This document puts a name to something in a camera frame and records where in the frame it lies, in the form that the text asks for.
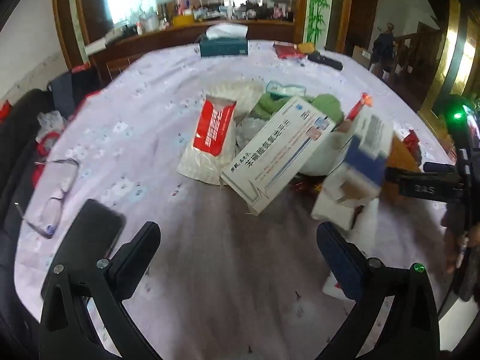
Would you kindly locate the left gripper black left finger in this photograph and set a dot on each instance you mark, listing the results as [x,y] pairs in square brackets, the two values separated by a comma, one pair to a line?
[67,330]

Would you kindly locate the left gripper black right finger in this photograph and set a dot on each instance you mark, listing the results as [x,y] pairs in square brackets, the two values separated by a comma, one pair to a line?
[411,330]

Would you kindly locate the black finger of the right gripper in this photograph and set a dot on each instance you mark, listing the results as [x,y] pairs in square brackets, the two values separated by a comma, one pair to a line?
[438,182]

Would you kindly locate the blue white cardboard box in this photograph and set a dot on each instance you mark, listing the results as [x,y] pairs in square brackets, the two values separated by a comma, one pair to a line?
[357,174]

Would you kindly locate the white medicine box blue stripe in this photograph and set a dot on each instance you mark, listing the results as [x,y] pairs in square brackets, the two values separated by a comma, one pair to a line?
[272,158]

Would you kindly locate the green towel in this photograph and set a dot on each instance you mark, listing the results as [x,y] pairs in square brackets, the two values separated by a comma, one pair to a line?
[268,105]

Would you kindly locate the red white wet wipe pack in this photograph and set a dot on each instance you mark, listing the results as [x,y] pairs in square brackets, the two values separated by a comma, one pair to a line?
[213,146]

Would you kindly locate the white plastic bag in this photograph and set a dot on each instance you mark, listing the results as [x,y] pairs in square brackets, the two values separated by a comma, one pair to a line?
[247,130]

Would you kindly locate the person's right hand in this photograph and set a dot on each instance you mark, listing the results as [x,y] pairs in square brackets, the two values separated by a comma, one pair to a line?
[453,222]

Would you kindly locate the red crumpled snack bag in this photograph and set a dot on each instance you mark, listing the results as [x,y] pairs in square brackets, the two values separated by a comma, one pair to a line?
[411,142]

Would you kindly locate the black smartphone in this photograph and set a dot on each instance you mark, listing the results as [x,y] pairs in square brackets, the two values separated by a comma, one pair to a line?
[91,236]

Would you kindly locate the black remote pouch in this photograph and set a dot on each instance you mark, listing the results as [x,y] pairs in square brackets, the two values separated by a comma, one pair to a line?
[317,57]

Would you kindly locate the floral purple tablecloth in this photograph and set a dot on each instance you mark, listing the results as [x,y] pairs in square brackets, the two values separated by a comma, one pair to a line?
[224,284]

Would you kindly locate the yellow tape roll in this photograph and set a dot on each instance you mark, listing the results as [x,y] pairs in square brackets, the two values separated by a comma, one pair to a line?
[306,48]

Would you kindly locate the teal cartoon tissue pack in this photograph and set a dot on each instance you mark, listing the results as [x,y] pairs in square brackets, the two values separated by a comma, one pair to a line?
[278,90]

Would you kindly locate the green tissue box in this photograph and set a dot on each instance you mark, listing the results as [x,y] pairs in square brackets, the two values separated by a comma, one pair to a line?
[224,39]

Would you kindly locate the purple frame eyeglasses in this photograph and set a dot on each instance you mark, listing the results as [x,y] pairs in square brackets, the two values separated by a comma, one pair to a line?
[51,213]

